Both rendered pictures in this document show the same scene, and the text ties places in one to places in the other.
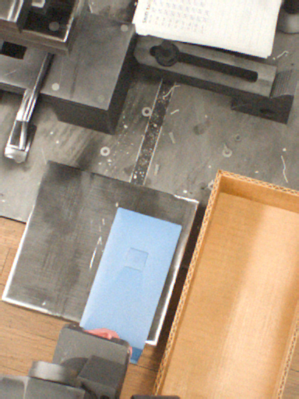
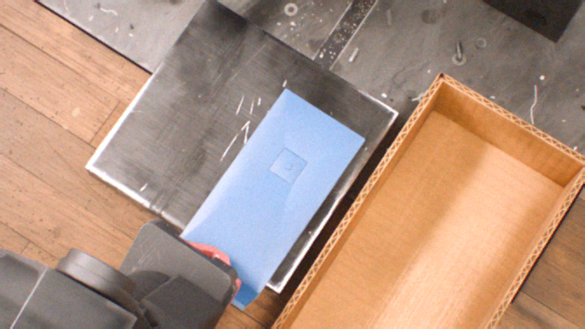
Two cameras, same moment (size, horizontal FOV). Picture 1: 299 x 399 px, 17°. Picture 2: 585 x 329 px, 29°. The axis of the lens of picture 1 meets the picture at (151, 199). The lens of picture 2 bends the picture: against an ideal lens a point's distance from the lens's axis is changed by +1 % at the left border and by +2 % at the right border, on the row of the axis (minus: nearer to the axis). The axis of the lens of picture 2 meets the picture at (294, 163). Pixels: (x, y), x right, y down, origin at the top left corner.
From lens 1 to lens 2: 24 cm
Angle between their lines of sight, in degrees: 3
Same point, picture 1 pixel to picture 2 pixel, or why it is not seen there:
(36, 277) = (143, 150)
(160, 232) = (332, 139)
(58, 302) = (163, 194)
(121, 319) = (243, 242)
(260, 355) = not seen: outside the picture
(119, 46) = not seen: outside the picture
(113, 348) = (211, 273)
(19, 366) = not seen: hidden behind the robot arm
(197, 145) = (420, 37)
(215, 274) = (392, 220)
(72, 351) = (151, 260)
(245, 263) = (439, 217)
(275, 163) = (522, 92)
